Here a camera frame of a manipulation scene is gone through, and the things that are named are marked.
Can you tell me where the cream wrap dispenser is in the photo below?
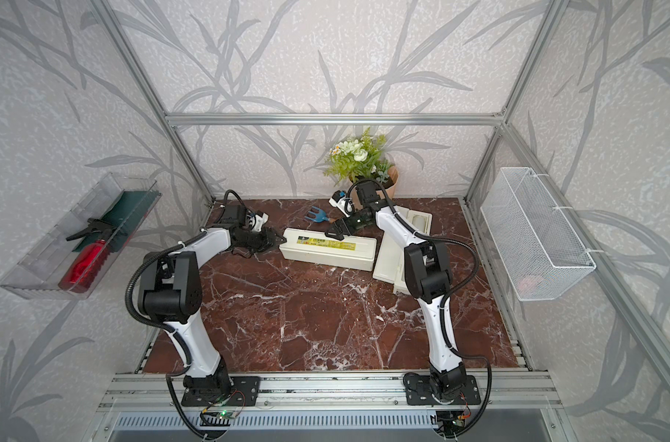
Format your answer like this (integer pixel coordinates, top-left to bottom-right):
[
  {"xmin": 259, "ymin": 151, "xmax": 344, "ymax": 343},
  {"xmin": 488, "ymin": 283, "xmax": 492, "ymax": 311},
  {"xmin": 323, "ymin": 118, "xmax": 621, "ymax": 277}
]
[
  {"xmin": 373, "ymin": 206, "xmax": 433, "ymax": 295},
  {"xmin": 279, "ymin": 228, "xmax": 377, "ymax": 272}
]

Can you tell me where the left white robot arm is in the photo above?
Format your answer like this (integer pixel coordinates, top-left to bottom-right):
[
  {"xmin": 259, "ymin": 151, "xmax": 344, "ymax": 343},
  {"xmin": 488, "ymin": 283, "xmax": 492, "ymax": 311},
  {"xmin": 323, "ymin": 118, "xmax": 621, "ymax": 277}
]
[{"xmin": 126, "ymin": 204, "xmax": 285, "ymax": 389}]

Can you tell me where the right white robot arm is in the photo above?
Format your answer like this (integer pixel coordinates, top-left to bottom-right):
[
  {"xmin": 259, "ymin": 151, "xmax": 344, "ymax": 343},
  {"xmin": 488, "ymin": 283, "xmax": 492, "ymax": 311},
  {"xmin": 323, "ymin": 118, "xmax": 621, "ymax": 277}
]
[{"xmin": 326, "ymin": 180, "xmax": 467, "ymax": 401}]

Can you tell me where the potted artificial flower plant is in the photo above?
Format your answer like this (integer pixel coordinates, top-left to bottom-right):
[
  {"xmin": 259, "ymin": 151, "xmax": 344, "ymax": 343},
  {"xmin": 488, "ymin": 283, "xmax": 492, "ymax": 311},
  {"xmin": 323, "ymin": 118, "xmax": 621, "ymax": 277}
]
[{"xmin": 324, "ymin": 128, "xmax": 399, "ymax": 198}]

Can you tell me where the blue garden hand rake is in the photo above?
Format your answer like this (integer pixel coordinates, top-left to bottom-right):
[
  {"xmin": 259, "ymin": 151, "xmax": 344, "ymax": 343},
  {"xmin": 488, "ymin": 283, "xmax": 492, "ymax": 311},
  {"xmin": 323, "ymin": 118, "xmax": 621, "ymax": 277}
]
[{"xmin": 304, "ymin": 206, "xmax": 336, "ymax": 223}]

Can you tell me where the green cloth in tray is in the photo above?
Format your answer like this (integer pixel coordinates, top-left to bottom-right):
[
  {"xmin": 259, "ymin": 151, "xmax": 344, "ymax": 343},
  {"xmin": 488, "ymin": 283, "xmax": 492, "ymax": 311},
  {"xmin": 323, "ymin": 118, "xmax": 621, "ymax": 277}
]
[{"xmin": 73, "ymin": 191, "xmax": 161, "ymax": 253}]

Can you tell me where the red spray bottle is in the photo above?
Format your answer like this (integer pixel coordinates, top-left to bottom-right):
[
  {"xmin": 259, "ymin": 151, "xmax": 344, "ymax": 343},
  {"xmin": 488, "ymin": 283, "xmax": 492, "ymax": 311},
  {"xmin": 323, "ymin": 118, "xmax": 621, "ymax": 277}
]
[{"xmin": 59, "ymin": 218, "xmax": 116, "ymax": 294}]

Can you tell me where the pink item in basket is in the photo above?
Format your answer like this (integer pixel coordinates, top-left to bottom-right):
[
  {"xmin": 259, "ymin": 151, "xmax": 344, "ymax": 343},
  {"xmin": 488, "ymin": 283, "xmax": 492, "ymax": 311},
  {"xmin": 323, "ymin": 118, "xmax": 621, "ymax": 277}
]
[{"xmin": 517, "ymin": 276, "xmax": 543, "ymax": 297}]

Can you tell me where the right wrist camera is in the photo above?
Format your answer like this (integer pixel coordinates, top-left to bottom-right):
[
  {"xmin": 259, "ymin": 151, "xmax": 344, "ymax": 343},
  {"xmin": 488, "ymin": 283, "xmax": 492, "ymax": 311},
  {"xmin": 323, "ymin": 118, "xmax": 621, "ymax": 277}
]
[{"xmin": 329, "ymin": 191, "xmax": 355, "ymax": 217}]

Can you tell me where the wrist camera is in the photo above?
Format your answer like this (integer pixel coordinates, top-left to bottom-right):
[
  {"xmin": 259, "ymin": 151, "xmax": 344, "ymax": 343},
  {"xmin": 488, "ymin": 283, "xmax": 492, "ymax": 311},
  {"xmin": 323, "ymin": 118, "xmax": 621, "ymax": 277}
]
[
  {"xmin": 329, "ymin": 191, "xmax": 355, "ymax": 217},
  {"xmin": 248, "ymin": 211, "xmax": 269, "ymax": 232}
]

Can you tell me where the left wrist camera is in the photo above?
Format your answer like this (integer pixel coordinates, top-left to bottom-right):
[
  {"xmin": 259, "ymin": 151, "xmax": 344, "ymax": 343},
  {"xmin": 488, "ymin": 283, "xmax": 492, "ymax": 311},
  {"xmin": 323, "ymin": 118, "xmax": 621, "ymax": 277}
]
[{"xmin": 248, "ymin": 211, "xmax": 269, "ymax": 232}]

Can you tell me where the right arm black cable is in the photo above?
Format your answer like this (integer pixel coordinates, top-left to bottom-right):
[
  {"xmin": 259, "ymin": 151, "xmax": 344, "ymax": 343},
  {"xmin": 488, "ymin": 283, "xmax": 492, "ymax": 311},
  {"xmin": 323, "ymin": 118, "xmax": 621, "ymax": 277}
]
[{"xmin": 345, "ymin": 179, "xmax": 493, "ymax": 438}]

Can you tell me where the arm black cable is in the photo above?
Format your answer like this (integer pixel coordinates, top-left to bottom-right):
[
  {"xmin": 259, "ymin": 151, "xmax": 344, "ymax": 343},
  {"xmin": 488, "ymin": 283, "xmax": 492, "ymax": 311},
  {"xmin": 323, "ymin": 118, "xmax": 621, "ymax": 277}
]
[
  {"xmin": 345, "ymin": 179, "xmax": 493, "ymax": 438},
  {"xmin": 124, "ymin": 189, "xmax": 253, "ymax": 440}
]

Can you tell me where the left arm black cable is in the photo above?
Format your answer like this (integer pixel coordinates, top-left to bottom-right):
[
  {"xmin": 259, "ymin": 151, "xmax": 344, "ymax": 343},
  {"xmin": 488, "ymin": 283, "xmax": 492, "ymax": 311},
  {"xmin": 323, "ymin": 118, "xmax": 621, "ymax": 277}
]
[{"xmin": 124, "ymin": 189, "xmax": 253, "ymax": 440}]

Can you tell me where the clear plastic wall tray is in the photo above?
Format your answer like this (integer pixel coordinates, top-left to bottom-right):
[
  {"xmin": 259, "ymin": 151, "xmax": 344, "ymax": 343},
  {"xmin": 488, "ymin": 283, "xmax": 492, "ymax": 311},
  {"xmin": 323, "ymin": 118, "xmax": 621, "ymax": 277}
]
[{"xmin": 0, "ymin": 172, "xmax": 162, "ymax": 300}]

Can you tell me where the white wire mesh basket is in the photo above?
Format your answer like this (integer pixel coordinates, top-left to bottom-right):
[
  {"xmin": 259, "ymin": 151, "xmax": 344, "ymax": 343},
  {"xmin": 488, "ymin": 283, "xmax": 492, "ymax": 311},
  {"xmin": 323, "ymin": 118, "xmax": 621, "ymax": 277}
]
[{"xmin": 482, "ymin": 167, "xmax": 597, "ymax": 301}]

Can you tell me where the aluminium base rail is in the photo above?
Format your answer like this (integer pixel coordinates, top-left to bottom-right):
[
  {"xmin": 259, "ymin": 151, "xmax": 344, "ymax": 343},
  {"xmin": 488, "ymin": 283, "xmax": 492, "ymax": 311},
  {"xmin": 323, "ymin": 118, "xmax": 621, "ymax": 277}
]
[{"xmin": 97, "ymin": 369, "xmax": 562, "ymax": 432}]

